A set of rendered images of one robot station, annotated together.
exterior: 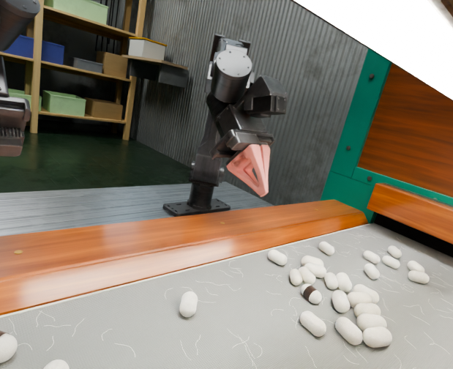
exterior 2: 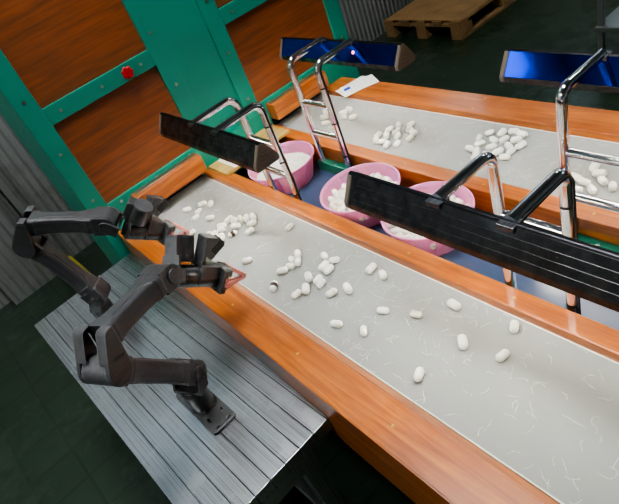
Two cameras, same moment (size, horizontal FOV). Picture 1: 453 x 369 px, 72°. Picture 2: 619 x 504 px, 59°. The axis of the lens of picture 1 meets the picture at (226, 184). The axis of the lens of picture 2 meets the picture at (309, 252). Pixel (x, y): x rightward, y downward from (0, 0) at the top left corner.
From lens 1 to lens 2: 149 cm
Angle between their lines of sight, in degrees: 66
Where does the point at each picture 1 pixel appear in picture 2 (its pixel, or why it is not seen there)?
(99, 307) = (251, 281)
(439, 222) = (175, 182)
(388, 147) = (110, 178)
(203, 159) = (98, 287)
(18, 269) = (243, 297)
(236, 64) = (144, 204)
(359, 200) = not seen: hidden behind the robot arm
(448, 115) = (118, 139)
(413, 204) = (159, 188)
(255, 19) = not seen: outside the picture
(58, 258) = (233, 294)
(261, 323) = (250, 244)
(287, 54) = not seen: outside the picture
